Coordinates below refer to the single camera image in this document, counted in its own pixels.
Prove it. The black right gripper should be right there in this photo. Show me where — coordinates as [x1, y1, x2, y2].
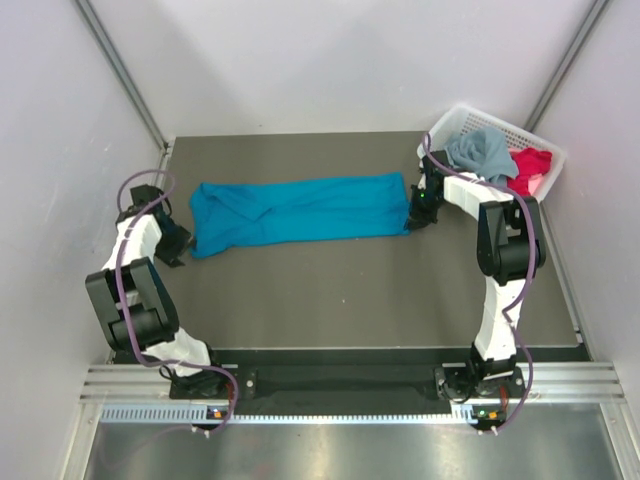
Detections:
[404, 185, 445, 232]

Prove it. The bright blue t shirt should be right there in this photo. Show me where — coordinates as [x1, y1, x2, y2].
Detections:
[189, 172, 409, 259]

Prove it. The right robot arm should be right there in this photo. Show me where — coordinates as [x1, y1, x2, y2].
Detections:
[405, 151, 546, 401]

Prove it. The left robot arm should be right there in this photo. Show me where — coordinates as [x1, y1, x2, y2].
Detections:
[85, 184, 232, 399]

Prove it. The grey-blue t shirt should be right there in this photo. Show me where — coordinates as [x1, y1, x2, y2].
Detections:
[444, 126, 519, 186]

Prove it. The white plastic laundry basket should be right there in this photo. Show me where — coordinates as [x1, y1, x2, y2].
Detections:
[429, 103, 567, 203]

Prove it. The pink garment in basket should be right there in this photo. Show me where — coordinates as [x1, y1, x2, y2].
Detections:
[528, 174, 544, 196]

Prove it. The red t shirt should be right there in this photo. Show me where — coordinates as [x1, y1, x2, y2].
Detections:
[507, 147, 553, 196]

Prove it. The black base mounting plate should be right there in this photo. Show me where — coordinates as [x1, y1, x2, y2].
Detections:
[168, 348, 531, 416]

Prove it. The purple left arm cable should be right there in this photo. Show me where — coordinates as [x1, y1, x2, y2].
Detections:
[113, 168, 239, 436]

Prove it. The left corner aluminium post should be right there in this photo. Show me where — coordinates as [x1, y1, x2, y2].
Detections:
[72, 0, 169, 151]

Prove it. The corner aluminium post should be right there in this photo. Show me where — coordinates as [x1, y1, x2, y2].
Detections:
[72, 0, 169, 151]
[523, 0, 613, 132]

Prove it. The grey slotted cable duct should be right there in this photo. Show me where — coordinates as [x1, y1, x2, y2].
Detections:
[100, 404, 500, 426]

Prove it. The aluminium frame rail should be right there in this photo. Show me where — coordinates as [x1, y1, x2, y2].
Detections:
[79, 362, 625, 404]

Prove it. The right corner aluminium post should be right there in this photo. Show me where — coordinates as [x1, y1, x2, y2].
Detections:
[523, 0, 613, 132]

